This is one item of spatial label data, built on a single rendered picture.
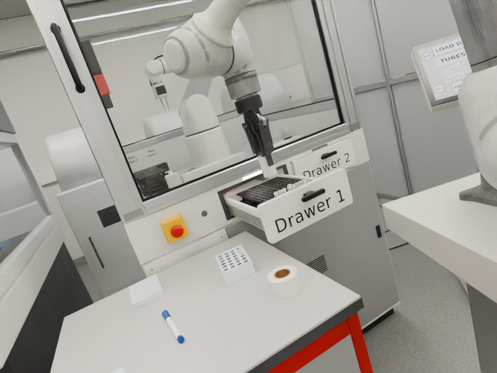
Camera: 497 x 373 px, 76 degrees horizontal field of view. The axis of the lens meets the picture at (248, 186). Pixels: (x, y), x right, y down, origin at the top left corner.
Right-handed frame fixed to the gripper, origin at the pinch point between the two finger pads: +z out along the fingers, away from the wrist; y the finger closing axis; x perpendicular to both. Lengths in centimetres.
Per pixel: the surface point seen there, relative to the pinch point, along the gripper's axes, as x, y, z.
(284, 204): 3.5, -10.3, 9.3
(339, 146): -43.3, 21.8, 8.4
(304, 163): -25.4, 21.8, 9.2
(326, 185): -10.8, -10.3, 9.4
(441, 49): -95, 9, -15
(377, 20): -170, 105, -49
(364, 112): -171, 139, 17
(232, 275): 22.7, -7.9, 21.8
